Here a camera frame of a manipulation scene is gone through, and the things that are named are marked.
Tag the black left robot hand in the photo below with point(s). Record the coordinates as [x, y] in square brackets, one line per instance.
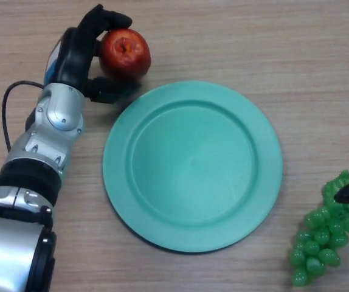
[74, 57]

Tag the green grape bunch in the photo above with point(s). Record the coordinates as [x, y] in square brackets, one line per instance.
[315, 240]

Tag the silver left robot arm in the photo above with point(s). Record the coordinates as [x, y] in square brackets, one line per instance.
[37, 152]

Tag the green round plate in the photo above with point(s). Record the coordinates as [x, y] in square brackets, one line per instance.
[192, 167]

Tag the red apple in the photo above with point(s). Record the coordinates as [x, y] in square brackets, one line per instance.
[126, 53]

